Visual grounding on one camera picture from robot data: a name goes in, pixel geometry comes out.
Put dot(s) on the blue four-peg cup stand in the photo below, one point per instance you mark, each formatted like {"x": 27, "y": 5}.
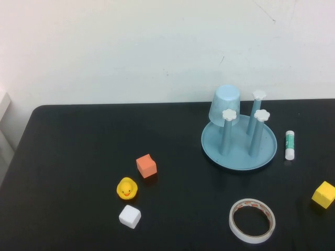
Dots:
{"x": 236, "y": 159}

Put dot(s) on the yellow rubber duck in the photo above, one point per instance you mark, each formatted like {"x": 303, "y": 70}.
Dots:
{"x": 127, "y": 189}

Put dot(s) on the yellow foam cube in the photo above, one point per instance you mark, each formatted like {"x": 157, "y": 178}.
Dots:
{"x": 324, "y": 196}

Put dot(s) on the white tape roll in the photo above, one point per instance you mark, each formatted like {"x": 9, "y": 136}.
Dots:
{"x": 251, "y": 239}

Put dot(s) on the white green glue stick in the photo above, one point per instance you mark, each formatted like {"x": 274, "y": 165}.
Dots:
{"x": 290, "y": 146}

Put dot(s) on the white foam cube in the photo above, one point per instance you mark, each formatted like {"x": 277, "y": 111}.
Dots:
{"x": 129, "y": 217}

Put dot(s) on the light blue plastic cup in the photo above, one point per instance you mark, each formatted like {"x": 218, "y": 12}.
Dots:
{"x": 225, "y": 99}

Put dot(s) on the orange foam cube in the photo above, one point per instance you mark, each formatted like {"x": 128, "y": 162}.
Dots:
{"x": 146, "y": 167}

